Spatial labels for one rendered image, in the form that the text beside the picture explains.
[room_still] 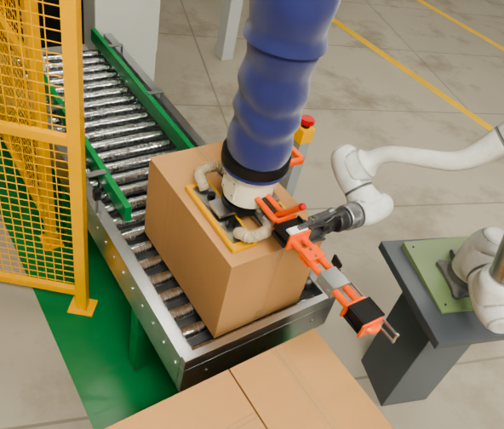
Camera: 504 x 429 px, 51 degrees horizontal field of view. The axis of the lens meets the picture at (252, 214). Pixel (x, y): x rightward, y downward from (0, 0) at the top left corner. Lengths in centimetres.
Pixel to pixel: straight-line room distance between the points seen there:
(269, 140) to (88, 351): 145
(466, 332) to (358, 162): 76
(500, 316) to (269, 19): 120
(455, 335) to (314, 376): 53
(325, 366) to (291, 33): 121
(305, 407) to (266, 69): 114
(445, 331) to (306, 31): 120
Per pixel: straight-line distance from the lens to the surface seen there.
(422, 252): 228
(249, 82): 150
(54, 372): 256
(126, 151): 274
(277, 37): 141
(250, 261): 172
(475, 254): 207
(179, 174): 199
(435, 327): 207
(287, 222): 166
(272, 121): 154
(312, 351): 207
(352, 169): 181
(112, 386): 251
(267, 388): 194
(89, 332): 266
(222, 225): 177
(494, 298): 194
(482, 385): 306
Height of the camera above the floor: 220
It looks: 42 degrees down
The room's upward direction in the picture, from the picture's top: 15 degrees clockwise
